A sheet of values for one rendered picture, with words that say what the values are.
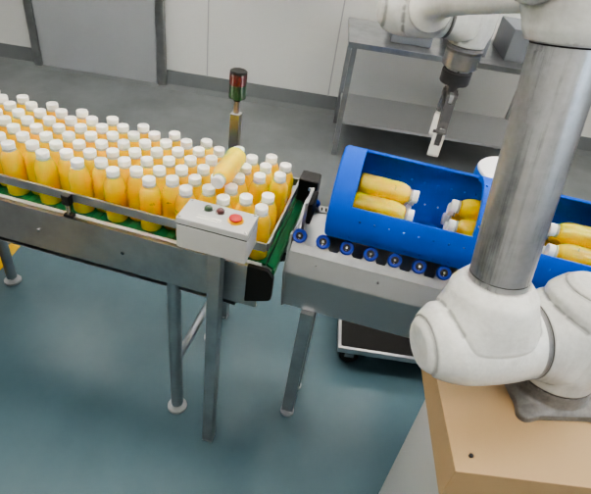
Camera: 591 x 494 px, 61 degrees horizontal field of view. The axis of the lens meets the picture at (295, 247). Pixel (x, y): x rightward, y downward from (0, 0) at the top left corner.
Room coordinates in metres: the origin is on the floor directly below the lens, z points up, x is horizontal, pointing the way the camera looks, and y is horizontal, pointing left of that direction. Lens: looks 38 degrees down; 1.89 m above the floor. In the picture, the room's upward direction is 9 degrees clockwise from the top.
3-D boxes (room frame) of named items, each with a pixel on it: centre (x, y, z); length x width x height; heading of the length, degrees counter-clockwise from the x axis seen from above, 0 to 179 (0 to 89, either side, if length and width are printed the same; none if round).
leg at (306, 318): (1.26, -0.08, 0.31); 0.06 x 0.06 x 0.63; 82
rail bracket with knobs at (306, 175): (1.55, -0.01, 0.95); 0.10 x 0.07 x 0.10; 172
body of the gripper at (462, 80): (1.30, -0.33, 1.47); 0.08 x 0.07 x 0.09; 172
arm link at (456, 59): (1.30, -0.33, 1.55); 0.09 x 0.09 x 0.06
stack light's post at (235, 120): (1.75, 0.30, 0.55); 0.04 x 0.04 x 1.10; 82
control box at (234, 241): (1.09, 0.22, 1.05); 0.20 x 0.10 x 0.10; 82
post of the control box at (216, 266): (1.09, 0.22, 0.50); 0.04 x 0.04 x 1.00; 82
